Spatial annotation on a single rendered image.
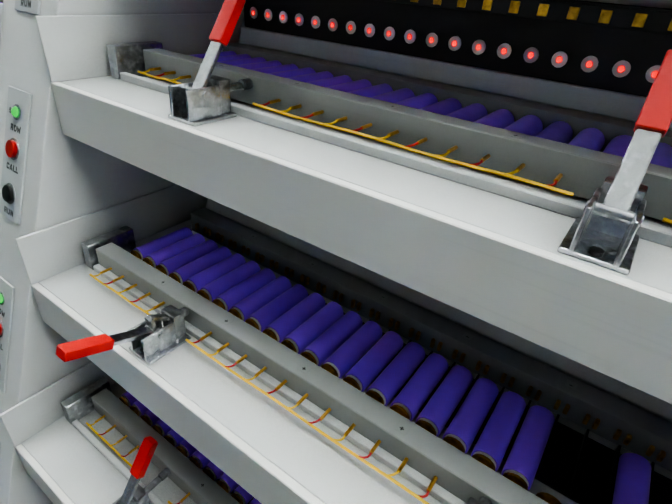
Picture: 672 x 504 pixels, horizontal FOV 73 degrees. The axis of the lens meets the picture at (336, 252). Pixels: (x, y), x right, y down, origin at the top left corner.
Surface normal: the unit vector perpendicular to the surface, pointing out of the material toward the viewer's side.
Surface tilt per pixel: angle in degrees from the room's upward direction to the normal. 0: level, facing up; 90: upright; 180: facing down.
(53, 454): 19
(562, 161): 109
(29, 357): 90
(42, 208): 90
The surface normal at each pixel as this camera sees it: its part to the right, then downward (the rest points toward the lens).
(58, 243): 0.81, 0.36
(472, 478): 0.07, -0.85
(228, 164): -0.58, 0.39
